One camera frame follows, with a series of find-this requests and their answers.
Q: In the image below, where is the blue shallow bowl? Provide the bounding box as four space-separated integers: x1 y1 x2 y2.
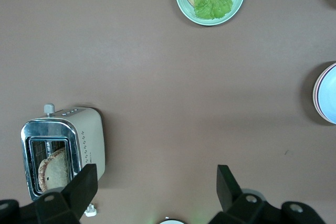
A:
317 65 336 124

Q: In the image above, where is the brown table cover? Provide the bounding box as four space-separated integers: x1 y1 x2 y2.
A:
0 0 336 224

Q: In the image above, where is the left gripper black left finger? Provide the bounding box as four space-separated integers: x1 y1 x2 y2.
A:
35 164 99 224

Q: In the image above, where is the beige and chrome toaster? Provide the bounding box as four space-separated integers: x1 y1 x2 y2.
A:
20 103 107 204

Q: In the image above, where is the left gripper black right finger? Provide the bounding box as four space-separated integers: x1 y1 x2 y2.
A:
208 164 284 224

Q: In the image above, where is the toast slice in toaster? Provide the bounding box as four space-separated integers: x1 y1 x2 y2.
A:
37 147 70 193

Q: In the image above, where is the white power plug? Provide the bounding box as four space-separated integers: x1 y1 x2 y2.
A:
83 202 99 218

